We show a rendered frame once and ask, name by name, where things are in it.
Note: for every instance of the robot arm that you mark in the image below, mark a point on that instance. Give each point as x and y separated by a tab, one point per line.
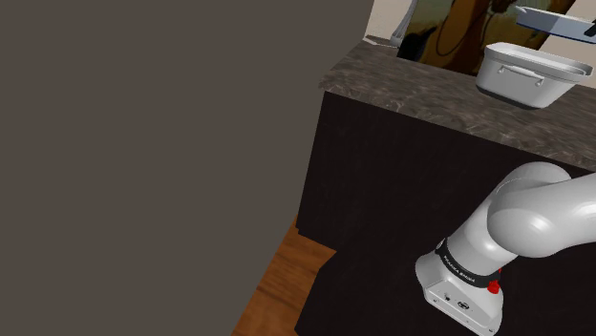
470	251

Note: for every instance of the dark counter cabinet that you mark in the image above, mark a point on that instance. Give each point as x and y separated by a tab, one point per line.
395	163

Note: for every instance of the dark robot stand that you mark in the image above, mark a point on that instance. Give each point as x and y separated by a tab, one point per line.
372	302

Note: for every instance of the white curved slender object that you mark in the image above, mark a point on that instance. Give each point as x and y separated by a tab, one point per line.
403	28

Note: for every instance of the brown green wall picture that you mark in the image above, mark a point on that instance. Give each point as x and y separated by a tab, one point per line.
447	32

